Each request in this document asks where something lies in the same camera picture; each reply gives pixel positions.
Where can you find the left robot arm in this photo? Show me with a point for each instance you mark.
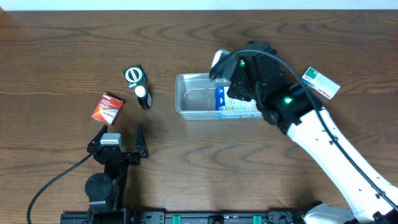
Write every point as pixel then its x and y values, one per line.
pixel 105 190

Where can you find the dark green square box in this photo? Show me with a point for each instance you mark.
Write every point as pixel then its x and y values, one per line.
pixel 135 76

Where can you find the black bottle white cap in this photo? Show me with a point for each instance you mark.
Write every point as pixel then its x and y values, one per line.
pixel 143 96

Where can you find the red orange small box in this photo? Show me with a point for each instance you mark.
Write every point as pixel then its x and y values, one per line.
pixel 108 109

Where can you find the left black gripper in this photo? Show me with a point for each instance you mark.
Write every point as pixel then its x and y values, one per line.
pixel 142 150

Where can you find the clear plastic container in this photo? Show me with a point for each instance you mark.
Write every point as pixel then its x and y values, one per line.
pixel 195 96

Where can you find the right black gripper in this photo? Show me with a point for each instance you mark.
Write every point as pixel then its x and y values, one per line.
pixel 222 70

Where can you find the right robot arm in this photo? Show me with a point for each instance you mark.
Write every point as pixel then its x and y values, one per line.
pixel 300 115

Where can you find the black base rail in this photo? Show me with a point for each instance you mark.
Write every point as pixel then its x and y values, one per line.
pixel 186 217

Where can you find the white green medicine box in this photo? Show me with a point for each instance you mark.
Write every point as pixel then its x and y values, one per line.
pixel 320 83

